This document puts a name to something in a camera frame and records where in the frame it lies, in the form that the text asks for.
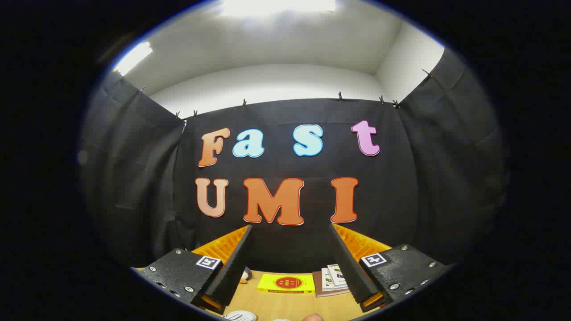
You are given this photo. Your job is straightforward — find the yellow hardcover book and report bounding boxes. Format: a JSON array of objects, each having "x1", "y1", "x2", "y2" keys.
[{"x1": 257, "y1": 273, "x2": 316, "y2": 294}]

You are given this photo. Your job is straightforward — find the brown cover book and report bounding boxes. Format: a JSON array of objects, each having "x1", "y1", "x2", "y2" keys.
[{"x1": 312, "y1": 271, "x2": 351, "y2": 298}]

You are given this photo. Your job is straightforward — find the white paperback book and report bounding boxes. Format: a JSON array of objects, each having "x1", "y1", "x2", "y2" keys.
[{"x1": 321, "y1": 267, "x2": 349, "y2": 292}]

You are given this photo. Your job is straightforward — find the wide ceiling light panel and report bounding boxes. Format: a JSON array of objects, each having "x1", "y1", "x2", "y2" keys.
[{"x1": 221, "y1": 0, "x2": 336, "y2": 17}]

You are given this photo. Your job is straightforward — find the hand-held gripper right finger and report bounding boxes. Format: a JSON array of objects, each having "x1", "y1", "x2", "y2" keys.
[{"x1": 329, "y1": 223, "x2": 451, "y2": 313}]

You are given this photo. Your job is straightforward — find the long ceiling light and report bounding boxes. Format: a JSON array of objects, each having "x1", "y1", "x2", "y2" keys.
[{"x1": 114, "y1": 41, "x2": 153, "y2": 76}]

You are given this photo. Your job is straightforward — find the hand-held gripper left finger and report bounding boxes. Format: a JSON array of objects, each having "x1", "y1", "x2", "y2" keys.
[{"x1": 132, "y1": 224, "x2": 254, "y2": 315}]

